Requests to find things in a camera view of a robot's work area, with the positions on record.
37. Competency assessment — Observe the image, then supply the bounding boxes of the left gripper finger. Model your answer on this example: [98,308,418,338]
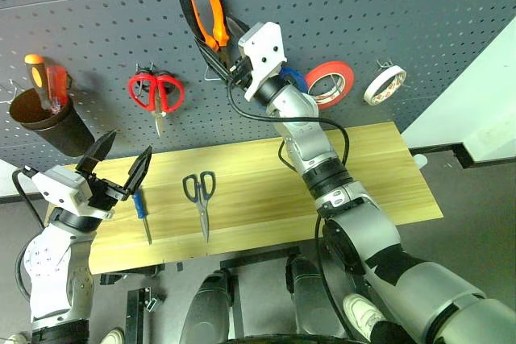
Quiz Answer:
[122,144,154,200]
[75,129,119,175]

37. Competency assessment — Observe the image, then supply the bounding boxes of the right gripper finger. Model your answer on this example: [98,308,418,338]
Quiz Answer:
[194,35,230,80]
[225,15,251,58]

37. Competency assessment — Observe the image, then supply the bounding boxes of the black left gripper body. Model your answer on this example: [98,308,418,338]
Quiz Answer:
[86,173,133,213]

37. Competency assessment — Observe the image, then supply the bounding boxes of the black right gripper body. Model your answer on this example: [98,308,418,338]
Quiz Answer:
[224,55,256,89]

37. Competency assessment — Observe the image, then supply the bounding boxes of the orange and black pliers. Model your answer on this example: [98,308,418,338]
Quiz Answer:
[173,0,237,70]

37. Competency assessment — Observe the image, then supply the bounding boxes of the blue tape roll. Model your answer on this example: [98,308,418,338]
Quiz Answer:
[277,66,310,110]

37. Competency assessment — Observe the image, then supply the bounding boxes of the red tape roll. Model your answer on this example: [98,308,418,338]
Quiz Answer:
[303,60,356,111]

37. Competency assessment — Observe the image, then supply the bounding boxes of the dark grey pegboard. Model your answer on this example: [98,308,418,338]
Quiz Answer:
[0,0,516,160]

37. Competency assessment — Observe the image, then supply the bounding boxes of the white tape roll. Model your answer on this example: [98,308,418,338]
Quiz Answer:
[363,64,408,106]

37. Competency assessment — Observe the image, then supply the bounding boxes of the black cup holder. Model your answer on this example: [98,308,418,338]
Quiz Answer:
[8,73,96,158]

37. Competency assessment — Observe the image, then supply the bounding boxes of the black metal stand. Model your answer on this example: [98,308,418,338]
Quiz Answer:
[125,286,167,344]

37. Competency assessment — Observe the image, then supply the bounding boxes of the white sneaker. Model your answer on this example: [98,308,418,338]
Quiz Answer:
[98,327,126,344]
[342,292,387,342]

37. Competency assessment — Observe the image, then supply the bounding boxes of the dark rounded robot leg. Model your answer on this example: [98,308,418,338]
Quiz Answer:
[285,255,348,340]
[188,272,234,344]

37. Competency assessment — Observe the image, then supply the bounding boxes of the white board panel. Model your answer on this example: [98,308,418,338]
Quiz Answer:
[402,16,516,170]

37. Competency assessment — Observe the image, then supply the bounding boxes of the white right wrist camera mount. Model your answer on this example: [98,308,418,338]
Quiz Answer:
[237,21,288,102]

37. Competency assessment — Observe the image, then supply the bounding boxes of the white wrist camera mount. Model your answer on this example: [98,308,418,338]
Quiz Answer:
[237,21,288,102]
[23,165,116,220]

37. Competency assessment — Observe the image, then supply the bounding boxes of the blue handled screwdriver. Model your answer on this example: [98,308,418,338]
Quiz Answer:
[131,189,154,246]

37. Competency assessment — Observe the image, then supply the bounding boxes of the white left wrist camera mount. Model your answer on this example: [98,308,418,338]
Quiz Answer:
[23,165,116,220]

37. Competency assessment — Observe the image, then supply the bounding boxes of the red handled scissors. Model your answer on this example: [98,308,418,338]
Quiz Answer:
[127,69,187,138]

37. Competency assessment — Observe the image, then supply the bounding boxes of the dark blue handled scissors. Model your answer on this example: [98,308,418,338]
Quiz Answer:
[181,170,218,244]

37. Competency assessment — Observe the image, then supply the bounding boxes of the red clear handled screwdriver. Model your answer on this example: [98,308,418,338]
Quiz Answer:
[44,64,70,116]

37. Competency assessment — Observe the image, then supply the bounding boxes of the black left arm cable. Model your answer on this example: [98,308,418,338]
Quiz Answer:
[10,168,46,300]

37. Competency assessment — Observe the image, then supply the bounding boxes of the orange handled screwdriver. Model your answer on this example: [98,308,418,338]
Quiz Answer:
[23,53,53,112]

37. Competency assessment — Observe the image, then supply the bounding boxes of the black table frame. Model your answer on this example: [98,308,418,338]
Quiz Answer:
[98,245,302,344]

